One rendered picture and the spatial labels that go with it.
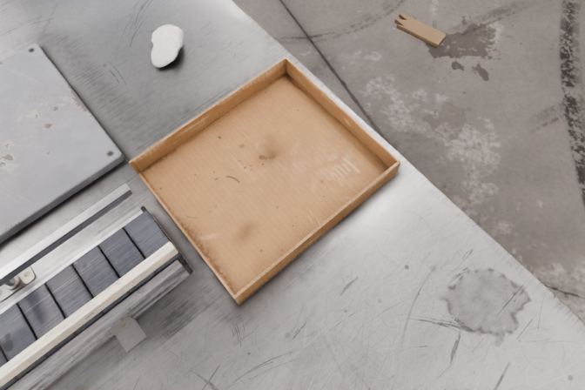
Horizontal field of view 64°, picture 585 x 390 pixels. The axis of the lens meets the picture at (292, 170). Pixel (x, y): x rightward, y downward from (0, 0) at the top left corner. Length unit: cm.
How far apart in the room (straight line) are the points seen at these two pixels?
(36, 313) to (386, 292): 45
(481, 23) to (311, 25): 71
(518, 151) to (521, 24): 61
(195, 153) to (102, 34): 32
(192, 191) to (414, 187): 33
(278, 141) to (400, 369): 37
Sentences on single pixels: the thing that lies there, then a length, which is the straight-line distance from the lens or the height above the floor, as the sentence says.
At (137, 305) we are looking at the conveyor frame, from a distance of 65.
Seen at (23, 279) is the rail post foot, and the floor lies 83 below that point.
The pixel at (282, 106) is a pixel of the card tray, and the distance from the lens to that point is 77.
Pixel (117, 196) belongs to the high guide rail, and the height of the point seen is 96.
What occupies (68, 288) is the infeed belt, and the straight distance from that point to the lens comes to 67.
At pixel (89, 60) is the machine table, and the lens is 92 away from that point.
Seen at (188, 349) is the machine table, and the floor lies 83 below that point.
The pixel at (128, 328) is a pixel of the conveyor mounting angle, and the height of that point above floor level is 83.
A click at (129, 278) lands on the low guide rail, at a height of 92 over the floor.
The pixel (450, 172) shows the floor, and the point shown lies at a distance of 172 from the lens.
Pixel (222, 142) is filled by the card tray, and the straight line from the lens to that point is 74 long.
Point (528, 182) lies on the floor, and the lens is 179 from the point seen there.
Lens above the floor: 147
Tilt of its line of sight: 63 degrees down
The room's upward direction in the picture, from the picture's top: 3 degrees counter-clockwise
